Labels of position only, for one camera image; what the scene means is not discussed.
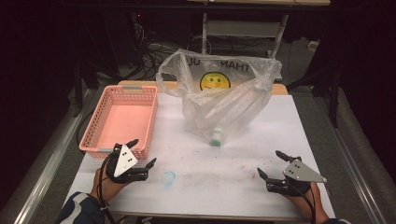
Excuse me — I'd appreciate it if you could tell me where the small white bottle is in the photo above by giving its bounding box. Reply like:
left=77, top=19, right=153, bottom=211
left=208, top=127, right=225, bottom=148

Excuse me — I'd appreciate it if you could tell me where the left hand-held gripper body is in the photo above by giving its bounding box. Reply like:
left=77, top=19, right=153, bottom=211
left=105, top=143, right=150, bottom=185

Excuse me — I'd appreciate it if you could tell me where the white metal desk frame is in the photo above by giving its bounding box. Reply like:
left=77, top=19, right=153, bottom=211
left=200, top=12, right=290, bottom=82

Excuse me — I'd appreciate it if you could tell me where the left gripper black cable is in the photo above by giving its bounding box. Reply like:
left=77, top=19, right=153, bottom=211
left=96, top=154, right=118, bottom=224

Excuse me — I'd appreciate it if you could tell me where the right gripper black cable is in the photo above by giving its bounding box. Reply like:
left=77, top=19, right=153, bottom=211
left=290, top=183, right=317, bottom=224

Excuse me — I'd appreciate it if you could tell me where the white table mat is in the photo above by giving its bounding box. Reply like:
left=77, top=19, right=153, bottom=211
left=62, top=92, right=336, bottom=219

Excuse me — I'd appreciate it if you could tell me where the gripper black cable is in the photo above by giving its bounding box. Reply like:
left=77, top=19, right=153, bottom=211
left=96, top=154, right=118, bottom=224
left=290, top=183, right=317, bottom=224

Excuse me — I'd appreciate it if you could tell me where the tangle of floor cables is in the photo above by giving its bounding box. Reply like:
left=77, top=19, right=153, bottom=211
left=132, top=22, right=213, bottom=82

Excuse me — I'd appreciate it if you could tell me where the metal floor rail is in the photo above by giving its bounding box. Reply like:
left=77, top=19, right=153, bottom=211
left=13, top=89, right=95, bottom=224
left=312, top=94, right=389, bottom=224

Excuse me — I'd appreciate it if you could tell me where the person's left hand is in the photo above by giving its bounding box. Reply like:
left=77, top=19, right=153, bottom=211
left=92, top=167, right=133, bottom=203

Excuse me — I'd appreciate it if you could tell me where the pink plastic basket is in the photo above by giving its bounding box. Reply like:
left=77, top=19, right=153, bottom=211
left=78, top=85, right=159, bottom=161

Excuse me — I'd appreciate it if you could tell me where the person's right hand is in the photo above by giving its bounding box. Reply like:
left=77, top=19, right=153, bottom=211
left=283, top=181, right=325, bottom=219

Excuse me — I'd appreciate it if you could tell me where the clear smiley plastic bag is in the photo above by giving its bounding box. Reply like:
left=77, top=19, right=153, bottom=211
left=155, top=48, right=283, bottom=147

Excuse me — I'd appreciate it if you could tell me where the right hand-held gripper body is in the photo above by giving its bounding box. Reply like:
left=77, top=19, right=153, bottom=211
left=265, top=159, right=328, bottom=198

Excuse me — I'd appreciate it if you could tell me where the black stand leg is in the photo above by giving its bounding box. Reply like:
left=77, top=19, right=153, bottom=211
left=73, top=62, right=84, bottom=119
left=329, top=69, right=341, bottom=129

